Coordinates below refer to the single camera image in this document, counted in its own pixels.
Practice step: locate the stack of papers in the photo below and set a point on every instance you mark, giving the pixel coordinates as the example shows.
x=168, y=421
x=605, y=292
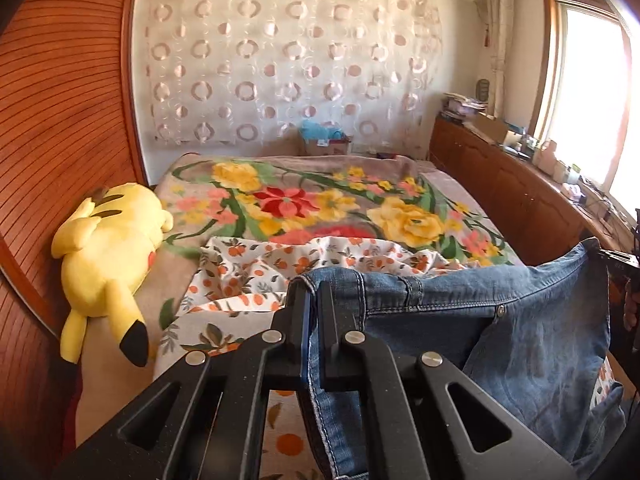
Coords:
x=462, y=105

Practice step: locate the small cardboard box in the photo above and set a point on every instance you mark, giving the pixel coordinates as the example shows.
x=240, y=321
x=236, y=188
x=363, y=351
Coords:
x=327, y=147

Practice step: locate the person's right hand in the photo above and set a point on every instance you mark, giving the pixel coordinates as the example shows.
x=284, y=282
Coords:
x=633, y=307

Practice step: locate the wooden louvered wardrobe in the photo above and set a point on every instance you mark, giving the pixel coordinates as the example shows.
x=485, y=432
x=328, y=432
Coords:
x=60, y=110

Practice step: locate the beige side curtain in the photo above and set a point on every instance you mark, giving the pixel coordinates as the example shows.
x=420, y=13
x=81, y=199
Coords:
x=500, y=35

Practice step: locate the floral blanket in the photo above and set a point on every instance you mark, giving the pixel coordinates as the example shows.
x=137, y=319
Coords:
x=300, y=200

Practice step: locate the small grey wall box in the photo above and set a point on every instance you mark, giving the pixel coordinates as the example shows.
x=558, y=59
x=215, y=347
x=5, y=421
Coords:
x=482, y=88

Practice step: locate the open cardboard box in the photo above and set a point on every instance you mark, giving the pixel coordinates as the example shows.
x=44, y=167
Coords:
x=487, y=127

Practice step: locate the long wooden cabinet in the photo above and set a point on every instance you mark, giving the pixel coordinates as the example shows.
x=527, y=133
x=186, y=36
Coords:
x=500, y=185

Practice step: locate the blue denim pants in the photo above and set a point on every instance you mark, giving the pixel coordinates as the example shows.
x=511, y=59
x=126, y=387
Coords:
x=500, y=340

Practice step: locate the circle print curtain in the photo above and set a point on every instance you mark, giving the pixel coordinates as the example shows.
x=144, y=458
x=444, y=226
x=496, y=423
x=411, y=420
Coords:
x=280, y=60

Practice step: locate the yellow plush toy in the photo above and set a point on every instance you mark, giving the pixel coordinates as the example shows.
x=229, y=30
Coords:
x=105, y=260

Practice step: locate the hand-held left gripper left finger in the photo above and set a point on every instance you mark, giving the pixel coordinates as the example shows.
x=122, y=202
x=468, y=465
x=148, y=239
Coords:
x=305, y=340

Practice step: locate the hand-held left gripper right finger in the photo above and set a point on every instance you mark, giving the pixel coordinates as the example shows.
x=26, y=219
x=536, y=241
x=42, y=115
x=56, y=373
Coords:
x=327, y=345

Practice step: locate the wooden framed window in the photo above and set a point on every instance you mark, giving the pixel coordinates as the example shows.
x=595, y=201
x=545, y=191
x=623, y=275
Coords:
x=585, y=85

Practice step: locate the orange print white sheet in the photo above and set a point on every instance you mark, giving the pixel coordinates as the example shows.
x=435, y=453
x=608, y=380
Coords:
x=240, y=270

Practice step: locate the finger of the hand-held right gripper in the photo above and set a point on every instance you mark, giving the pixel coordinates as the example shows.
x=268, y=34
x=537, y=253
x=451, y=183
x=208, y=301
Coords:
x=614, y=257

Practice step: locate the pale plastic jug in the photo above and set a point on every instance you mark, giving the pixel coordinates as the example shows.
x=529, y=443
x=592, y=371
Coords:
x=545, y=157

